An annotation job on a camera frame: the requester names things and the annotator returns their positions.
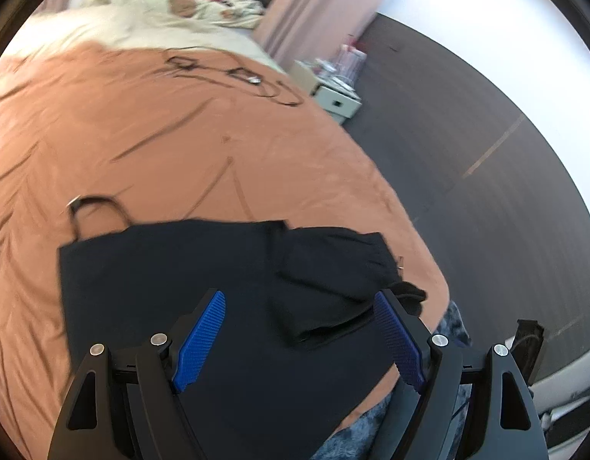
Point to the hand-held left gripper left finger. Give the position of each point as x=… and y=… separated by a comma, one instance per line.
x=199, y=340

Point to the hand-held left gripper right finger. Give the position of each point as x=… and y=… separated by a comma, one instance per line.
x=400, y=340

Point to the black pants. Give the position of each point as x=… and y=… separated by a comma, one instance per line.
x=276, y=393

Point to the bed with orange sheet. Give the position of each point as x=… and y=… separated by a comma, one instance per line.
x=180, y=153

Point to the white nightstand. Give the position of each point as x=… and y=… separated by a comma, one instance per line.
x=335, y=103

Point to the white and pink rack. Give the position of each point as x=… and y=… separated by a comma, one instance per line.
x=350, y=60

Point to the cream bedding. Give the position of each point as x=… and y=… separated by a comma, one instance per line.
x=132, y=33

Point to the black and white print cloth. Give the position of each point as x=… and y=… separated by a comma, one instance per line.
x=244, y=5

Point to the pink curtain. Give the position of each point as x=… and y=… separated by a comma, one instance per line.
x=323, y=5

